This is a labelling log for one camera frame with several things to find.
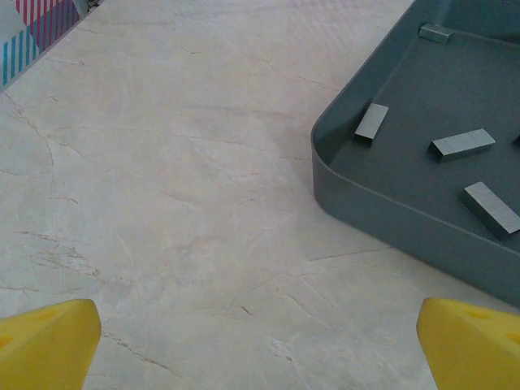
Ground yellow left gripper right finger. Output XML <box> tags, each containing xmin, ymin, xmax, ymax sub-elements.
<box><xmin>416</xmin><ymin>297</ymin><xmax>520</xmax><ymax>390</ymax></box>

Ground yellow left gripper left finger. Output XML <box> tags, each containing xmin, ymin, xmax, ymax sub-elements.
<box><xmin>0</xmin><ymin>298</ymin><xmax>102</xmax><ymax>390</ymax></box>

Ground grey-blue plastic tray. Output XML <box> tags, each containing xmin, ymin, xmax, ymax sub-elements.
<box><xmin>310</xmin><ymin>0</ymin><xmax>520</xmax><ymax>308</ymax></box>

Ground short silver staple strip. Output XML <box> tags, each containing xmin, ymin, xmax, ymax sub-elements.
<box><xmin>418</xmin><ymin>23</ymin><xmax>454</xmax><ymax>43</ymax></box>

